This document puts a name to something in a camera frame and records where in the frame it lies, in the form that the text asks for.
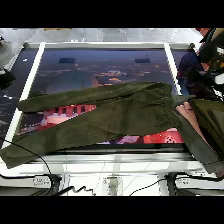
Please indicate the dark green pants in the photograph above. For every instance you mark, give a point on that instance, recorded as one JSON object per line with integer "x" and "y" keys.
{"x": 133, "y": 113}

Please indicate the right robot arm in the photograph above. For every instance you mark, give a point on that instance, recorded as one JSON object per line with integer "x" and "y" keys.
{"x": 210, "y": 50}

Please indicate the pink garment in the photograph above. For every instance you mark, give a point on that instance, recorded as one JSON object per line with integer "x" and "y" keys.
{"x": 186, "y": 115}

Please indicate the grey garment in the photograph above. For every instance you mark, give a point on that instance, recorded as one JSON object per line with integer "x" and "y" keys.
{"x": 196, "y": 146}

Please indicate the dark green garment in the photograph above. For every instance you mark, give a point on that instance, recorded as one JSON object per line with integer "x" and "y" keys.
{"x": 210, "y": 116}

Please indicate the silver frame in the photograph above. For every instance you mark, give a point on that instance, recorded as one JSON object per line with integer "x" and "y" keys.
{"x": 110, "y": 166}

